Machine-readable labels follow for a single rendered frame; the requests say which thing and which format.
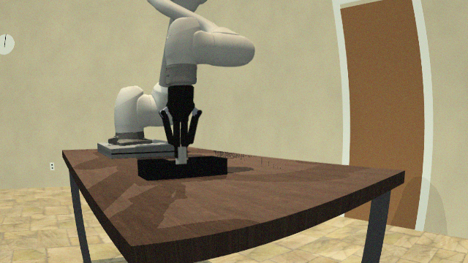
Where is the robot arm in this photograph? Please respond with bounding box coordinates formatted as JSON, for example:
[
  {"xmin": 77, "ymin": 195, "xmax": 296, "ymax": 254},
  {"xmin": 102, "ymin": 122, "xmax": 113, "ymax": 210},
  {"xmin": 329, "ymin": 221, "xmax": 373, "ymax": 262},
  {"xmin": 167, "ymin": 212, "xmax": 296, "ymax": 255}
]
[{"xmin": 107, "ymin": 0, "xmax": 255, "ymax": 146}]

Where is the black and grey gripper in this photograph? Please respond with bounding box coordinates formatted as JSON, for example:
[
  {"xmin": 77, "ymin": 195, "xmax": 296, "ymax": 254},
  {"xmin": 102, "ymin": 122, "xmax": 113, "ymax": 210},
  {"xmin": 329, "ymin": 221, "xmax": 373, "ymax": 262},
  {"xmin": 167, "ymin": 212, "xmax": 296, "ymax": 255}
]
[{"xmin": 159, "ymin": 85, "xmax": 202, "ymax": 164}]

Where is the black rack of bins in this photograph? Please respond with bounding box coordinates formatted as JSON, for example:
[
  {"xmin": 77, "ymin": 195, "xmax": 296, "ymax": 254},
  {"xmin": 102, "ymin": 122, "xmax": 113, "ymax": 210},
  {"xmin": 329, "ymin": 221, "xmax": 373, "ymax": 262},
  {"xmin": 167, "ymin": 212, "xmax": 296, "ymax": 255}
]
[{"xmin": 138, "ymin": 156, "xmax": 227, "ymax": 180}]

